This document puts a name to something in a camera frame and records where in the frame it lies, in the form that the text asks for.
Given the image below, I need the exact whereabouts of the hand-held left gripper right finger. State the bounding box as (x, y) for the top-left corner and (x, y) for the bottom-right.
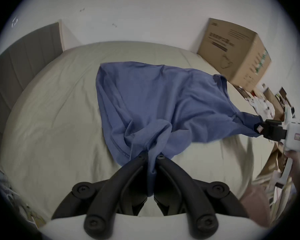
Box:
(153, 154), (249, 237)

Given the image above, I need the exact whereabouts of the person's right hand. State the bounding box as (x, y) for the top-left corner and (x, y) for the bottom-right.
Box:
(283, 149), (300, 192)

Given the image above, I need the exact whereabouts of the blue shirt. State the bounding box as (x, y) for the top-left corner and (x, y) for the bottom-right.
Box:
(95, 62), (265, 197)

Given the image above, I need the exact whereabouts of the small brown cardboard carton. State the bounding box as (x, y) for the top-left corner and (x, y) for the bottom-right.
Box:
(262, 88), (285, 121)

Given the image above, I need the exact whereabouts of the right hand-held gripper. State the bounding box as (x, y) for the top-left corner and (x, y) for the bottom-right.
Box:
(254, 118), (300, 188)

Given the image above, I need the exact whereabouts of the bed with beige sheet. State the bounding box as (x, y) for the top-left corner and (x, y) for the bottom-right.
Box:
(0, 41), (268, 226)

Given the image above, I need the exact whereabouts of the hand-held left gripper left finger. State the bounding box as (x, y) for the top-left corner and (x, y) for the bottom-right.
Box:
(51, 151), (150, 237)

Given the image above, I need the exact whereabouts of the grey padded headboard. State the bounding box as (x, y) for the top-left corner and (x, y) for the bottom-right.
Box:
(0, 22), (64, 161)

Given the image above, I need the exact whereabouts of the large brown cardboard carton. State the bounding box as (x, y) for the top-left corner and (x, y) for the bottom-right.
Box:
(197, 18), (272, 93)

